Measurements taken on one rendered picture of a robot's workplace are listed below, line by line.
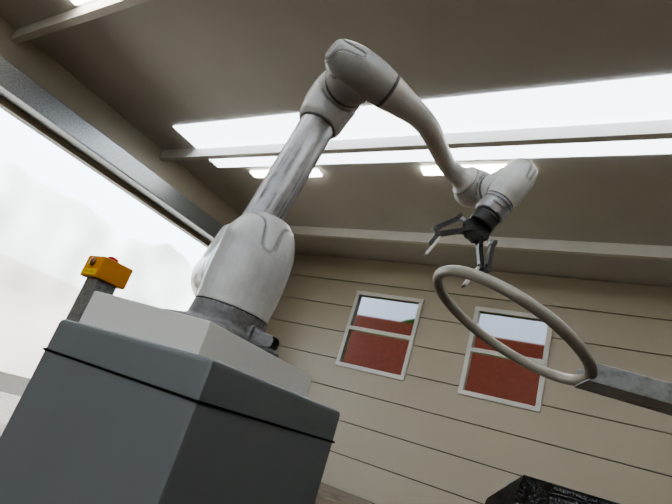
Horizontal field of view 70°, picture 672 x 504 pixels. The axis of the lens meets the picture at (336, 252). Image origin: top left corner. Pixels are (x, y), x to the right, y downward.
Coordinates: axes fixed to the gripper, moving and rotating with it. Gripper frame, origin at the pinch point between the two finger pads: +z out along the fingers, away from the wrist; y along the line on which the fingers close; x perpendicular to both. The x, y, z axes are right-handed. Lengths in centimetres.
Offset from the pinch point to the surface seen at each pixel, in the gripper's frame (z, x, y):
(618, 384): 0, -13, 49
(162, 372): 60, -58, -27
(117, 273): 64, 42, -86
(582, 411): -152, 546, 305
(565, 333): 2.7, -23.3, 28.2
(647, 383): -4, -14, 54
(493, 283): 2.7, -20.0, 9.4
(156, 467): 68, -63, -18
